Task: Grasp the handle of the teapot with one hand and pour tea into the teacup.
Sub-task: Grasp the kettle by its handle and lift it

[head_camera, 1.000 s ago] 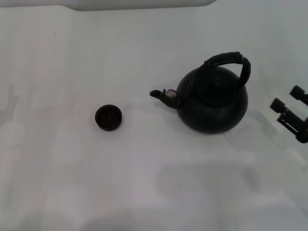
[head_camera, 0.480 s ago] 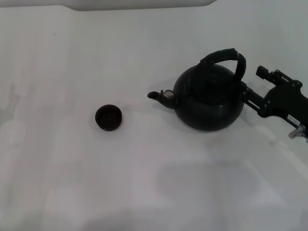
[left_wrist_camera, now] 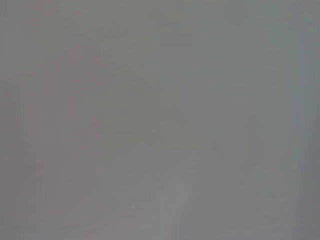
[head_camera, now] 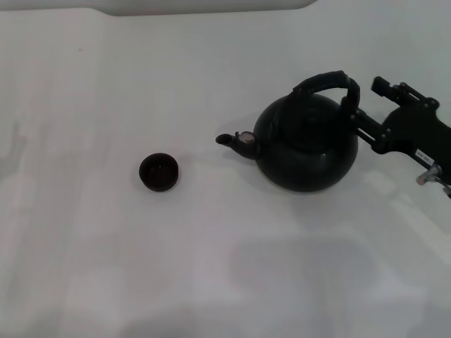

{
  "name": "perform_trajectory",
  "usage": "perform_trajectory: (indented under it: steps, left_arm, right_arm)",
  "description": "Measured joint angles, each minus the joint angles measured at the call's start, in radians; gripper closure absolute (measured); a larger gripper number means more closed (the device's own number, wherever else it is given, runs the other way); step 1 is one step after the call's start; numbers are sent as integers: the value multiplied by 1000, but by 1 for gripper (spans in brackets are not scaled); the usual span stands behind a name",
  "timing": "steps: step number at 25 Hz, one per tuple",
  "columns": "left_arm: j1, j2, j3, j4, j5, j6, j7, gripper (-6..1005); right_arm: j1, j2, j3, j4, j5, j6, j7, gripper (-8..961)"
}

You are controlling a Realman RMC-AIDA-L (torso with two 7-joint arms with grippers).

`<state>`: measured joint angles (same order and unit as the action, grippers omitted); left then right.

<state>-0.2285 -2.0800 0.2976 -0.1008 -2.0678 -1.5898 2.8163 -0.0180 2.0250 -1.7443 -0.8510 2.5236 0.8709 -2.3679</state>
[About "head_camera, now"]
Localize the metal fitting on right gripper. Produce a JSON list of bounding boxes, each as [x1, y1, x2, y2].
[[415, 164, 443, 187]]

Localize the black round teapot with handle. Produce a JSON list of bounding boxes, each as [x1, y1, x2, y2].
[[215, 70, 361, 194]]

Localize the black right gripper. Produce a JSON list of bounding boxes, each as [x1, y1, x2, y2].
[[340, 76, 451, 177]]

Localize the small dark brown teacup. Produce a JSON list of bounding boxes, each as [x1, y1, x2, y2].
[[138, 152, 180, 193]]

